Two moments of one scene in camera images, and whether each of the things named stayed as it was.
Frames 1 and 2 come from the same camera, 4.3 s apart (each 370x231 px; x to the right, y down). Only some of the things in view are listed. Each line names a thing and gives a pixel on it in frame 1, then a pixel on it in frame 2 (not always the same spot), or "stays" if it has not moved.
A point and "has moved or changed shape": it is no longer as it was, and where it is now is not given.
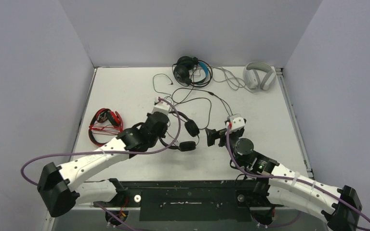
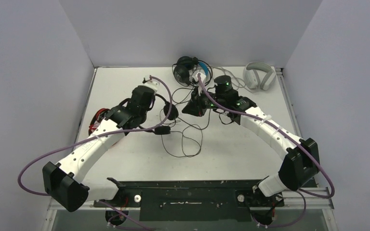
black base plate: [191, 200] stays
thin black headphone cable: [172, 98] has moved or changed shape
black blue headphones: [184, 66] stays
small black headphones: [191, 128] has moved or changed shape
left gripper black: [162, 134] → [147, 109]
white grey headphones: [252, 79] stays
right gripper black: [221, 136] → [194, 106]
